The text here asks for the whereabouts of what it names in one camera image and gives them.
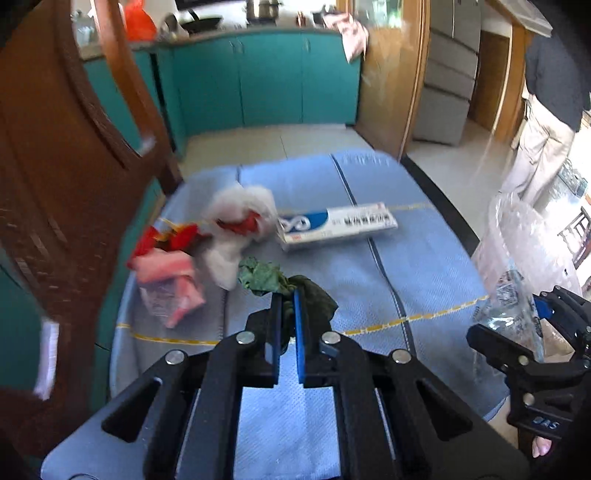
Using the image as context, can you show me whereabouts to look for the green vegetable leaf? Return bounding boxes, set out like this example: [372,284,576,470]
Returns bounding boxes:
[238,257,339,353]

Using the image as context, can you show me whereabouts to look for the pink plastic wrapper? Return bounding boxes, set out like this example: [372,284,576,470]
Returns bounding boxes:
[130,248,206,329]

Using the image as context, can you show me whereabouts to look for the red snack wrapper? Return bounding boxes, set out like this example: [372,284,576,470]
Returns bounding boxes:
[128,210,262,264]

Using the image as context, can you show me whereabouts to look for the teal kitchen cabinets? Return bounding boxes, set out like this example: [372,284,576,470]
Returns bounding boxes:
[1,30,361,390]

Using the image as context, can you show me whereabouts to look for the blue seat cushion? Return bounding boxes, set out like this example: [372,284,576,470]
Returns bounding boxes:
[109,148,512,480]

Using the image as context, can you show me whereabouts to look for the white blue medicine box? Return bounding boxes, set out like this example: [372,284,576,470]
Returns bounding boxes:
[276,203,399,251]

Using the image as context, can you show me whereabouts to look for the clear plastic bin liner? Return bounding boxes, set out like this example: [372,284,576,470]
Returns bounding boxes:
[472,194,582,361]

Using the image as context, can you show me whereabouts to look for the brown wooden chair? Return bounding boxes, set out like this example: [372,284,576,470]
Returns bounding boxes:
[1,1,181,458]

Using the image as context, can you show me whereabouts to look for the pink hanging towel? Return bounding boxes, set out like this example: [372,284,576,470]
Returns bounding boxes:
[324,13,370,63]

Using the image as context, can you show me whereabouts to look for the standing person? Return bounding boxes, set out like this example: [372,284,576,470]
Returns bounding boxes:
[500,32,590,206]

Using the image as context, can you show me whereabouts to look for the black frying pan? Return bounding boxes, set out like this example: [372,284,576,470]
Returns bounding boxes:
[179,10,222,35]

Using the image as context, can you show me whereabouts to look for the steel cooking pot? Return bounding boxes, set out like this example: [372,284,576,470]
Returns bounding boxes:
[245,0,283,24]

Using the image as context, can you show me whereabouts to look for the orange plastic bag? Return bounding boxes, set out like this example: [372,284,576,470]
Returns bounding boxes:
[123,0,157,42]

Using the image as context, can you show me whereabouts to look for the grey refrigerator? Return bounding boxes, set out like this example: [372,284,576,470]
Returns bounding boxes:
[413,0,481,146]

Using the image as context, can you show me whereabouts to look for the wooden door frame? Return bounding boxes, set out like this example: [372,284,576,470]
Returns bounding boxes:
[355,1,431,159]

